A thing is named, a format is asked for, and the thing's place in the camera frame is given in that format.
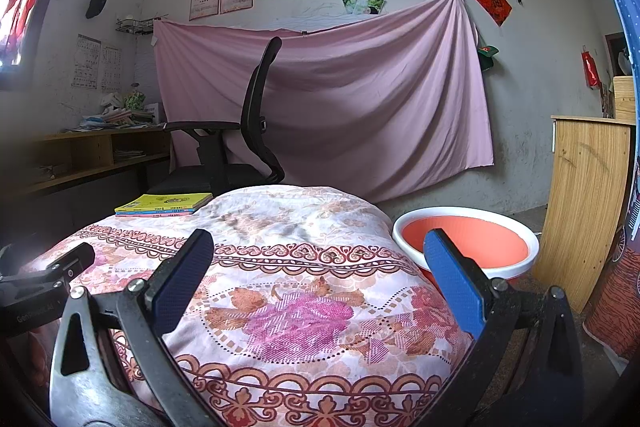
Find red diamond paper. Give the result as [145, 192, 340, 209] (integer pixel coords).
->
[470, 0, 514, 27]

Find wooden cabinet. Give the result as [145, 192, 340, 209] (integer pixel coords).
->
[530, 114, 637, 314]

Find wire wall rack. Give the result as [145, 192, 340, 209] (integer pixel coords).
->
[116, 14, 156, 36]

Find orange and white basin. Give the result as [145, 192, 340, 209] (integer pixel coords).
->
[392, 207, 541, 294]

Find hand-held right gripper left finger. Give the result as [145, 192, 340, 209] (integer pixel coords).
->
[49, 228, 221, 427]

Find pink hanging sheet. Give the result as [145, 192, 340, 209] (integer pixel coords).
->
[152, 0, 495, 204]

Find wooden desk with shelf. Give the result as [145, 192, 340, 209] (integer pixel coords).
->
[22, 127, 174, 199]

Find small printed wall chart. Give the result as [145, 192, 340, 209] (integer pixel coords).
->
[101, 46, 123, 91]

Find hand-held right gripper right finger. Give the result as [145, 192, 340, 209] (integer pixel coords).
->
[422, 228, 586, 427]

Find black office chair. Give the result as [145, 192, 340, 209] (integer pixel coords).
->
[147, 36, 286, 199]

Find yellow book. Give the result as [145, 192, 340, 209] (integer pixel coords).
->
[115, 193, 214, 213]

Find green cap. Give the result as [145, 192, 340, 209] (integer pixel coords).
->
[476, 46, 500, 71]

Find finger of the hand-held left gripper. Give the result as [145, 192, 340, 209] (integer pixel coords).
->
[0, 276, 71, 305]
[22, 242, 96, 283]

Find pile of papers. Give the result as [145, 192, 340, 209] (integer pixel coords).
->
[62, 108, 152, 133]

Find tall wooden box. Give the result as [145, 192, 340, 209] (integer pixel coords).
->
[612, 76, 640, 124]

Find floral blanket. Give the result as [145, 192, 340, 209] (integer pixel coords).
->
[20, 186, 482, 427]

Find large printed wall chart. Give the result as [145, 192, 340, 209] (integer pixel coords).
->
[71, 34, 103, 89]

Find red hanging packet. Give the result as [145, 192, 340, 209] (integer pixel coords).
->
[581, 50, 601, 88]

